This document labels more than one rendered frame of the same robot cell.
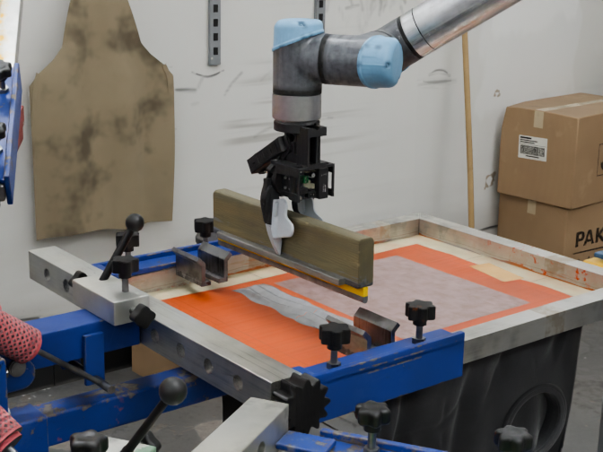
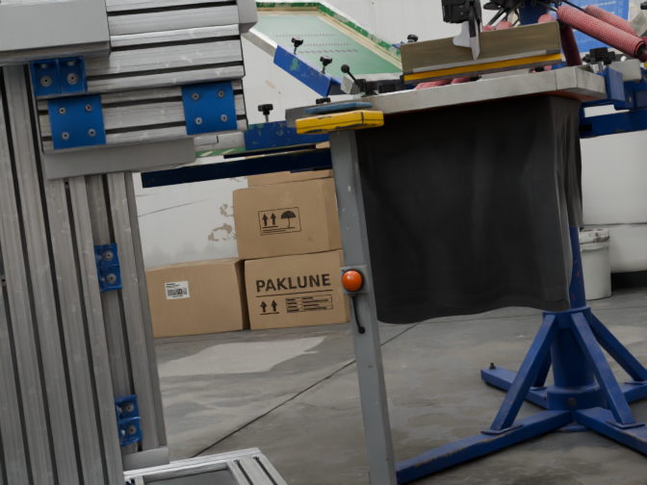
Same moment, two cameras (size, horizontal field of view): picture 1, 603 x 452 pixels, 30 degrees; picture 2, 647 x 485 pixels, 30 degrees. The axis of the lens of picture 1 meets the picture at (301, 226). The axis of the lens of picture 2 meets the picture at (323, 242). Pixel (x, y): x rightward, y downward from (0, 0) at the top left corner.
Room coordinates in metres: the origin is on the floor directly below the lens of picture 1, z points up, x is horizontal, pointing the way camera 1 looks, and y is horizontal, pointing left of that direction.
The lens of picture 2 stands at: (3.97, -1.86, 0.84)
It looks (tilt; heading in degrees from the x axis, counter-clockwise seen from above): 3 degrees down; 148
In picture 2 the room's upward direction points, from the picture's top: 7 degrees counter-clockwise
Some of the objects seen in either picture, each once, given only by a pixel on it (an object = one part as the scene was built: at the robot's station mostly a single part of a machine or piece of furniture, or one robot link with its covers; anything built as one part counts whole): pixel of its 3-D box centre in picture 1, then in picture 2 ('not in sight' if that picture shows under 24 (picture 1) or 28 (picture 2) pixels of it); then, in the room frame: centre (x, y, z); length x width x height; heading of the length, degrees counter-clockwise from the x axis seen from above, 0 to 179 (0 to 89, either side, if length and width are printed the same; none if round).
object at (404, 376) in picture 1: (376, 372); not in sight; (1.47, -0.11, 0.98); 0.30 x 0.05 x 0.07; 129
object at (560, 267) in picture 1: (372, 291); (469, 102); (1.84, -0.12, 0.97); 0.79 x 0.58 x 0.04; 129
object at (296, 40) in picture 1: (300, 56); not in sight; (1.70, 0.01, 1.39); 0.09 x 0.08 x 0.11; 69
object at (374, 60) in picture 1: (364, 59); not in sight; (1.69, -0.09, 1.39); 0.11 x 0.11 x 0.08; 69
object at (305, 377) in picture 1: (292, 400); not in sight; (1.28, 0.01, 1.02); 0.07 x 0.06 x 0.07; 129
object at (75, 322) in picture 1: (76, 334); not in sight; (1.49, 0.32, 1.02); 0.17 x 0.06 x 0.05; 129
